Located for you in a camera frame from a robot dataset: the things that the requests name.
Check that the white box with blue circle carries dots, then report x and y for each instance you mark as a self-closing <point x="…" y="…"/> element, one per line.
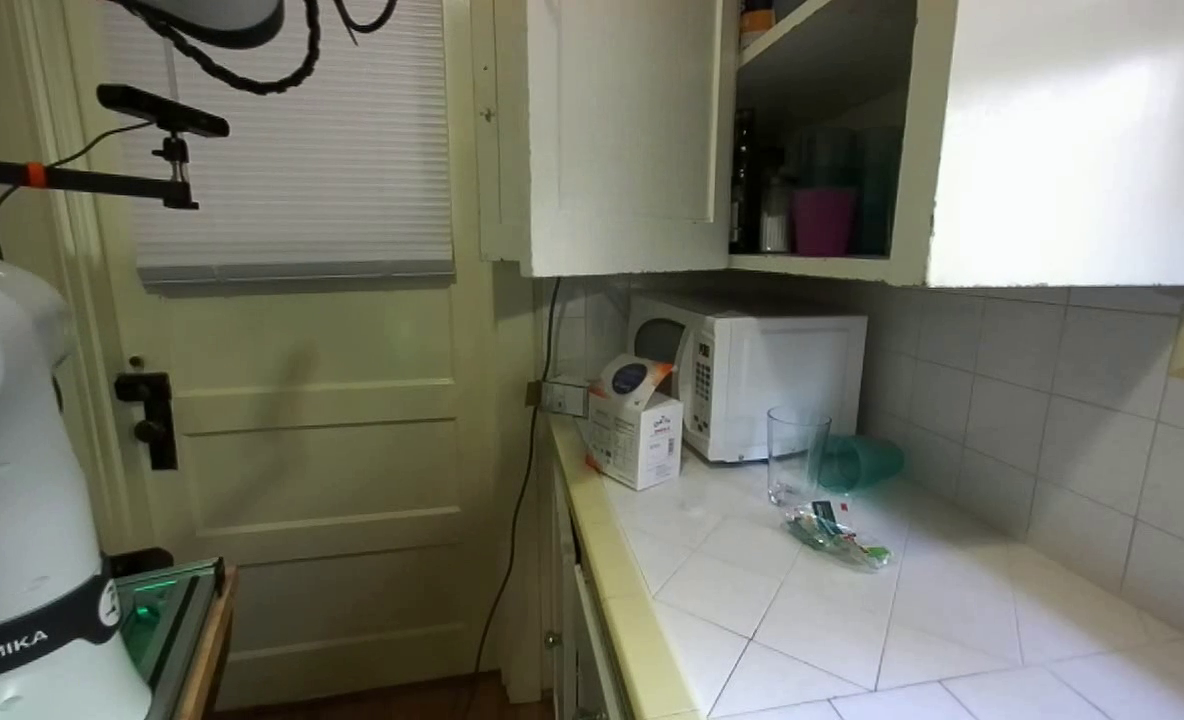
<point x="639" y="444"/>

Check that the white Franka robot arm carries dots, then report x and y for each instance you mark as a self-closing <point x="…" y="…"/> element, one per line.
<point x="6" y="465"/>

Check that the cream panelled door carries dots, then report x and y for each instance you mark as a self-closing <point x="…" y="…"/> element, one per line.
<point x="326" y="465"/>

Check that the cream base cabinet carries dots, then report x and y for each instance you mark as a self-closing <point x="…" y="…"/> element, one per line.
<point x="579" y="654"/>

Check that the white door blind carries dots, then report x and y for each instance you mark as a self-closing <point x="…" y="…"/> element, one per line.
<point x="355" y="172"/>

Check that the black door lock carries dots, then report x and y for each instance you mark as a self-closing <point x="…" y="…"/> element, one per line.
<point x="154" y="415"/>

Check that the white microwave oven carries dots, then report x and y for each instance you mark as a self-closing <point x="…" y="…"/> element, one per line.
<point x="792" y="387"/>

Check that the clear drinking glass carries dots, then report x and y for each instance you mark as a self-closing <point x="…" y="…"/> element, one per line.
<point x="781" y="462"/>

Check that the small white bottle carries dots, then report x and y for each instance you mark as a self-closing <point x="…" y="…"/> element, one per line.
<point x="773" y="227"/>

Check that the pink cup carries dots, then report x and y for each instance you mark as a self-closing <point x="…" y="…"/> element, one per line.
<point x="825" y="227"/>

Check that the teal mesh scrubber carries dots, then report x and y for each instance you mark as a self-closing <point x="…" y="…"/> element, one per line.
<point x="853" y="462"/>

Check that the orange jar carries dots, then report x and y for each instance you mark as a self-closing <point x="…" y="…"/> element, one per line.
<point x="757" y="21"/>

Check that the green glass tray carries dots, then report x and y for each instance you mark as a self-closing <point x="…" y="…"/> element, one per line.
<point x="154" y="625"/>

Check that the white wall outlet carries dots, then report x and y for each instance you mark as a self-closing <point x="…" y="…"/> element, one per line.
<point x="570" y="403"/>

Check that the black stereo camera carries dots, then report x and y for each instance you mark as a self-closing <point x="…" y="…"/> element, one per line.
<point x="165" y="109"/>

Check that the cream wall cabinet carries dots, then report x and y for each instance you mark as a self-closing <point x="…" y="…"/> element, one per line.
<point x="1087" y="147"/>

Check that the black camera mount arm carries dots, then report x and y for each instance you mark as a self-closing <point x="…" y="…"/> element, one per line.
<point x="87" y="180"/>

